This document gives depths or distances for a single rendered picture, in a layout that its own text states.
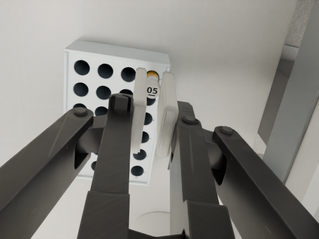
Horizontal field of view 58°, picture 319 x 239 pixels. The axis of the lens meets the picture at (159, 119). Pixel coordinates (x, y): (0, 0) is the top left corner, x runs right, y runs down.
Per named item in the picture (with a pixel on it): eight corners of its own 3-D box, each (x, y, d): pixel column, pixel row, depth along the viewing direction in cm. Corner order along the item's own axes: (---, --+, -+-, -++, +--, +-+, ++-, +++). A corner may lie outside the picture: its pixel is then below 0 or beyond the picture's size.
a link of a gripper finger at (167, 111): (164, 108, 15) (179, 110, 15) (163, 70, 21) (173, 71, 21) (155, 157, 16) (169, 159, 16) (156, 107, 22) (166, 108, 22)
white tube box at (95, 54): (149, 164, 32) (148, 186, 28) (71, 155, 31) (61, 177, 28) (168, 53, 26) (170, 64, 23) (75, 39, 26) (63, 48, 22)
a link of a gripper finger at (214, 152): (177, 139, 14) (238, 147, 14) (173, 99, 18) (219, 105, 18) (172, 164, 14) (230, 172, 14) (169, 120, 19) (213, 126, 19)
